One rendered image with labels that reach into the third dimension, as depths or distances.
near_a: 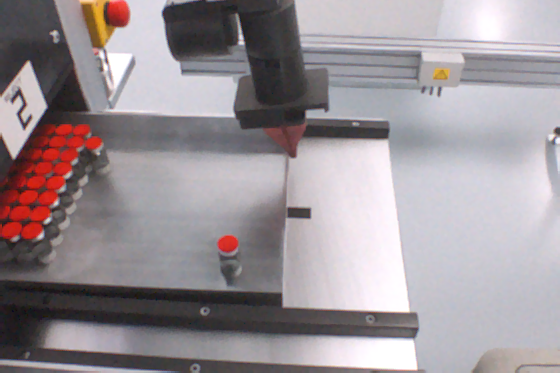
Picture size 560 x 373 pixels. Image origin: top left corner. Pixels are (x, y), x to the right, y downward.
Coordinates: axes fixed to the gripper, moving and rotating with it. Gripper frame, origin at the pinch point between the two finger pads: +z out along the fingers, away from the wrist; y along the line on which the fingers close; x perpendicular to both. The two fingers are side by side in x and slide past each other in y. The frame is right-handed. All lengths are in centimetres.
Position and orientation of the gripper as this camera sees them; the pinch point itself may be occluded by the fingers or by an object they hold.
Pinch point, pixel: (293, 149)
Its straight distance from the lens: 61.4
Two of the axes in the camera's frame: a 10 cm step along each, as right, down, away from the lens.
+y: -9.9, 0.7, 1.4
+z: 1.5, 7.2, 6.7
